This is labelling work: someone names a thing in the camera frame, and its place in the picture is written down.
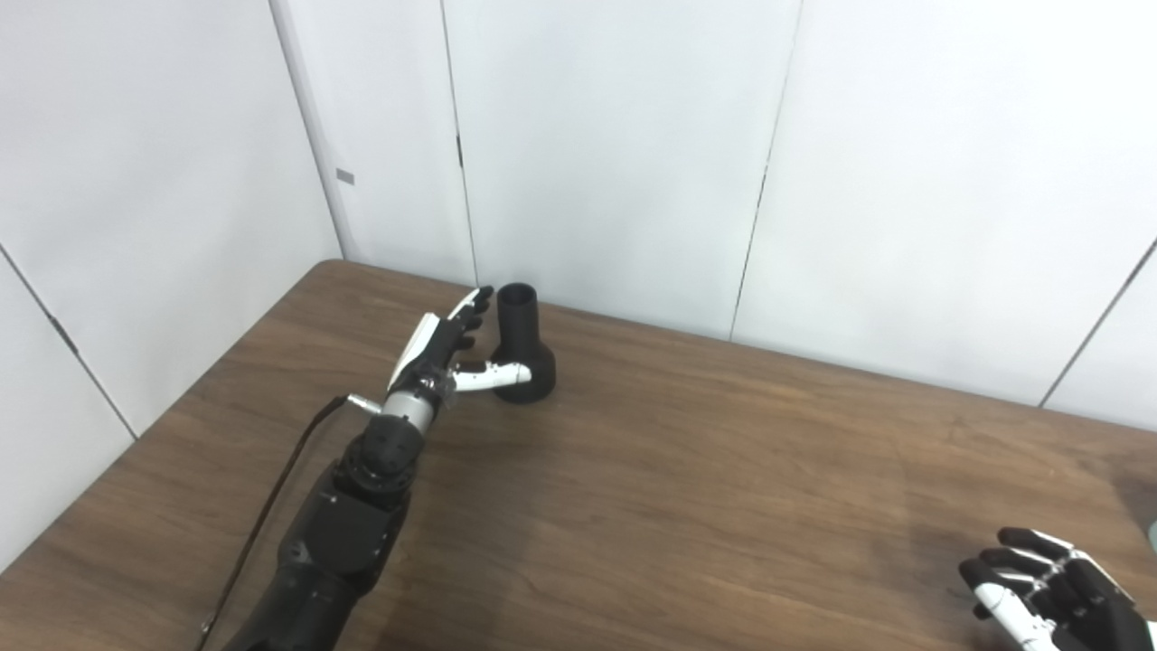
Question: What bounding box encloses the left white-black robot hand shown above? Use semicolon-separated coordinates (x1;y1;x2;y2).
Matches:
387;286;534;405

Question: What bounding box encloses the right white-black robot hand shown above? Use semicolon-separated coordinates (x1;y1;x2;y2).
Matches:
958;527;1157;651

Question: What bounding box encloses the black nozzle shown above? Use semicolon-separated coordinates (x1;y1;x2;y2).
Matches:
491;283;557;404

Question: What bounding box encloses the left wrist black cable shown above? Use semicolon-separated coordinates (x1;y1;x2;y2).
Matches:
194;393;385;651

